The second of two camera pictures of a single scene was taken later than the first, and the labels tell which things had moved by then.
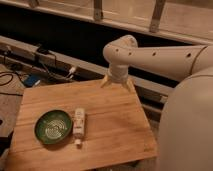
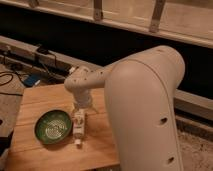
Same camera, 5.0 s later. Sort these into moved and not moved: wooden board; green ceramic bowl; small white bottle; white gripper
Moved: white gripper
Not moved: small white bottle; wooden board; green ceramic bowl
